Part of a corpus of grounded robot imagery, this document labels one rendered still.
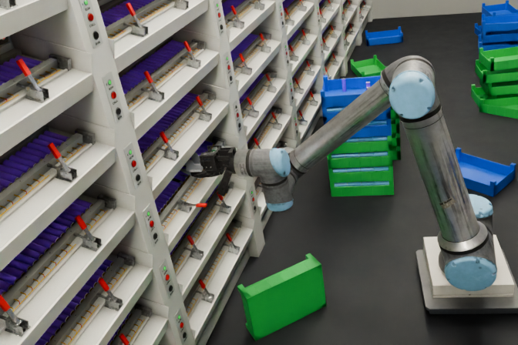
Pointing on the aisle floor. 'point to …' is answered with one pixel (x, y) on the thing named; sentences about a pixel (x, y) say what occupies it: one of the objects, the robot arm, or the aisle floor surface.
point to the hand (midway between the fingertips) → (186, 169)
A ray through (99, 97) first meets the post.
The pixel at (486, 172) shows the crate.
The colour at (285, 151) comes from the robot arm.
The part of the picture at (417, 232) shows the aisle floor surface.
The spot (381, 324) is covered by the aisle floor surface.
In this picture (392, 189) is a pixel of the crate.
